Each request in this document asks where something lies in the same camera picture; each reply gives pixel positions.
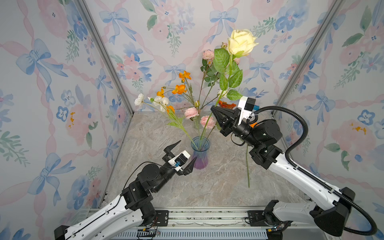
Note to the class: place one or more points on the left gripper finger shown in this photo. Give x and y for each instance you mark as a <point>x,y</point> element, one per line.
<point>187,169</point>
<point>168,151</point>

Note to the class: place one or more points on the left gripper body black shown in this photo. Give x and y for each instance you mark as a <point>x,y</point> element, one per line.
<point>166,174</point>

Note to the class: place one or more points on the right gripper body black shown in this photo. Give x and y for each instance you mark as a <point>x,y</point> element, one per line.
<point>247,134</point>

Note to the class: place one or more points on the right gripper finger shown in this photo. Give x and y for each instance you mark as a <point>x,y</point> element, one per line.
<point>224,123</point>
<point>225,113</point>

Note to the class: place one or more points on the small pink carnation stem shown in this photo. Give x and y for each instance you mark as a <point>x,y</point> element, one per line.
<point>208,123</point>

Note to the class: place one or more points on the orange rose stem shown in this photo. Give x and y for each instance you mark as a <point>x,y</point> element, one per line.
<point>247,159</point>

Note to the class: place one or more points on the blue purple glass vase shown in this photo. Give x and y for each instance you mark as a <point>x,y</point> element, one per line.
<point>200,145</point>

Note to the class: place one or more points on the pink rose stem with leaves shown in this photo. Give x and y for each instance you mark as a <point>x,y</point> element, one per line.
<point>210,74</point>

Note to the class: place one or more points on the pink carnation single stem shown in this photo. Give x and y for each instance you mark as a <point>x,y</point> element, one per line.
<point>203,95</point>

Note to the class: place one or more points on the orange poppy flower stem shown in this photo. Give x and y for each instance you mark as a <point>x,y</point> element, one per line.
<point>182,94</point>

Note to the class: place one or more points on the pale yellow rose stem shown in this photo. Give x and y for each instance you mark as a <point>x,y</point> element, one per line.
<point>220,69</point>

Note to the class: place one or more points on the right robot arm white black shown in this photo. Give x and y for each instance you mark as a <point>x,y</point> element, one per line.
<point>328,208</point>

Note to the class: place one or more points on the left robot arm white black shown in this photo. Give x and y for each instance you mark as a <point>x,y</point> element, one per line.
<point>133,206</point>

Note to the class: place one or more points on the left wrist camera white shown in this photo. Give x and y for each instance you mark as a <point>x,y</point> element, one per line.
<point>178,161</point>

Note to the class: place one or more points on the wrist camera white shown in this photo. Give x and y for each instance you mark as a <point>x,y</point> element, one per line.
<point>178,161</point>
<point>248,107</point>

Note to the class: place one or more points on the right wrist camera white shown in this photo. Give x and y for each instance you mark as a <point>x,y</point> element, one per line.
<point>248,107</point>

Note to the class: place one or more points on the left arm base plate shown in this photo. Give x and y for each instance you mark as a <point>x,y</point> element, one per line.
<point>158,218</point>

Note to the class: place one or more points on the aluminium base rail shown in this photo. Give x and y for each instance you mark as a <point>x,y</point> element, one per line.
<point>216,223</point>

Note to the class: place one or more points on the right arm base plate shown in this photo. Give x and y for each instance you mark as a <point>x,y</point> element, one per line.
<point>257,218</point>

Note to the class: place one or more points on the right aluminium corner post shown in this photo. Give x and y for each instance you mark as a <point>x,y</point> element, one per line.
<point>320,33</point>

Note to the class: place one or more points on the aluminium corner post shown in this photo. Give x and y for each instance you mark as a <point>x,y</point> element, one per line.
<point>95,34</point>
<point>320,33</point>

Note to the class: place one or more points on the left aluminium corner post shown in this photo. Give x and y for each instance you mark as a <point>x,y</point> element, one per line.
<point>95,34</point>

